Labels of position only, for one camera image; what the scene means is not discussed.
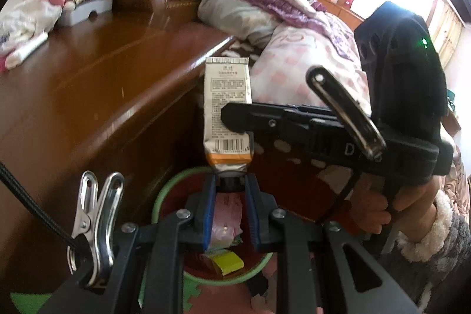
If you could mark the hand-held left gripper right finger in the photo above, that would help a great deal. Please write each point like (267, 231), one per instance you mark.
(254, 211)

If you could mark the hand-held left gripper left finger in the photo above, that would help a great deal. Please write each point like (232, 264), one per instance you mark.
(208, 211)

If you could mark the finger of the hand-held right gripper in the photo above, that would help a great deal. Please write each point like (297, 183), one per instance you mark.
(272, 119)

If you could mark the pink tissue pack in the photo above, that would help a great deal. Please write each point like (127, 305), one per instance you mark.
(226, 218)

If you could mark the green-rimmed red trash bin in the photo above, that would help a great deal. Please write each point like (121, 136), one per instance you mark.
(176, 196)

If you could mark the cream squeeze tube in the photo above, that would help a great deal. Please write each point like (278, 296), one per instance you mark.
(228, 97)

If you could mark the grey plastic box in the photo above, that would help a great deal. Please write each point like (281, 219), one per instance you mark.
(82, 14)

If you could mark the white printed plastic bag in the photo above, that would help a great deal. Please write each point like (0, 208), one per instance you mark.
(29, 19)

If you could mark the person's right forearm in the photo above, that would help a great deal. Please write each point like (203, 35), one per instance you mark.
(438, 251)

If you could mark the person's right hand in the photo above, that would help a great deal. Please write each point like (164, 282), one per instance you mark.
(371, 205)

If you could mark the pink checked bed sheet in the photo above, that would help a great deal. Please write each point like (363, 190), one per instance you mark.
(305, 67)

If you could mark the silver metal spring clip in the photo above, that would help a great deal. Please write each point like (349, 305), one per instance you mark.
(342, 104)
(105, 225)

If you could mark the low wooden cabinet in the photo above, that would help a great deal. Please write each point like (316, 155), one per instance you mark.
(346, 14)

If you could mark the pink foam floor mat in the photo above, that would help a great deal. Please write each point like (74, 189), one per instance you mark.
(228, 299)

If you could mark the grey pillow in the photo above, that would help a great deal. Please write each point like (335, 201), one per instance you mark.
(235, 14)

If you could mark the dark wooden nightstand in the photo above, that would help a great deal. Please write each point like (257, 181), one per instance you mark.
(110, 86)

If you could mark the green foam floor mat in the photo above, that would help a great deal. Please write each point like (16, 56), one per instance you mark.
(25, 301)

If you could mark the white tube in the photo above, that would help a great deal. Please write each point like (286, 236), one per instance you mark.
(27, 50)

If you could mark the pink plastic lid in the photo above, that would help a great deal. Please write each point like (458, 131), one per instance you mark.
(2, 64)

